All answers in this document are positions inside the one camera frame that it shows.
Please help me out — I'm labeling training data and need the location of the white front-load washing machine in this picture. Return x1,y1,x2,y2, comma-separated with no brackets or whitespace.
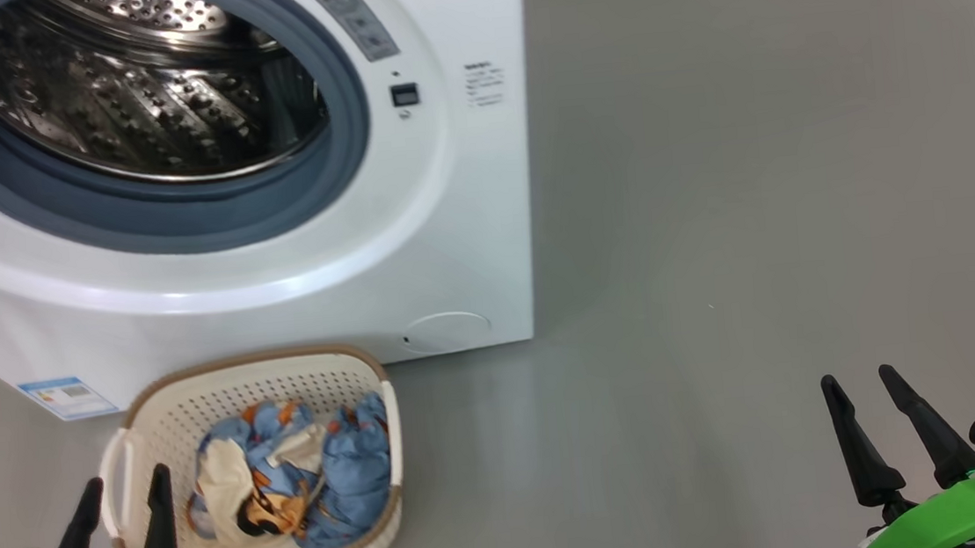
0,0,559,425

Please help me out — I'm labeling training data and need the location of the right green black gripper body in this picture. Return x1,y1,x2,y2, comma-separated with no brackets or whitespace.
852,417,975,548

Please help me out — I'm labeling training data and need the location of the blue energy label sticker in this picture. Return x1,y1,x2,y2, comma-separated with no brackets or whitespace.
18,372,120,425

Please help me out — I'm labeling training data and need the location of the cream perforated laundry basket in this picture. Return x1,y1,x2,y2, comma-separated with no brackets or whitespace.
88,339,412,548

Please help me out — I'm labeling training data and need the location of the grey warning sticker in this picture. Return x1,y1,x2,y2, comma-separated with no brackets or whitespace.
306,0,401,68

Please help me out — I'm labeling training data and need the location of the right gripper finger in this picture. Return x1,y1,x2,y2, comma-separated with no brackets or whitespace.
820,369,908,511
877,357,975,494

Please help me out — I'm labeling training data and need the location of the small printed text label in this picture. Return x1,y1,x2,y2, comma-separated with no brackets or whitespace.
462,61,509,110

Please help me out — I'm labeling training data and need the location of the round white filter cover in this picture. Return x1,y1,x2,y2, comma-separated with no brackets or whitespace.
401,308,495,357

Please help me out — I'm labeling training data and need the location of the cream and blue cartoon garment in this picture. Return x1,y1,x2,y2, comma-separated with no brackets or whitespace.
180,398,337,548

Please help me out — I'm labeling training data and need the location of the stainless steel washer drum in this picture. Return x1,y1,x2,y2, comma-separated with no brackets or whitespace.
0,0,334,199

